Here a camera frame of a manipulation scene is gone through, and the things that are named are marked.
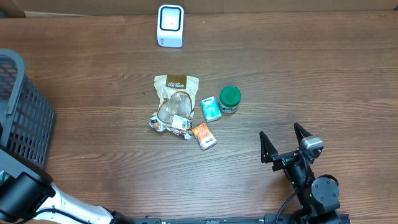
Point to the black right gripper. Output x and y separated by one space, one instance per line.
268 154

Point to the green lid jar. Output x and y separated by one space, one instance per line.
230 98

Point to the teal Kleenex tissue pack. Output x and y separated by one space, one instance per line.
211 110

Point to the orange tissue pack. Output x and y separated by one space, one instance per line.
204 136

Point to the beige snack pouch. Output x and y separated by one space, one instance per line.
176 109

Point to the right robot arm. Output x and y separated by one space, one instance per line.
315 199

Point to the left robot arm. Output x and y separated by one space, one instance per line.
29 193

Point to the white barcode scanner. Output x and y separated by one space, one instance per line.
170 26

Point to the dark grey plastic basket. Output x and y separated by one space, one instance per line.
27 117

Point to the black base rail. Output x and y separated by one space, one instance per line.
217 221

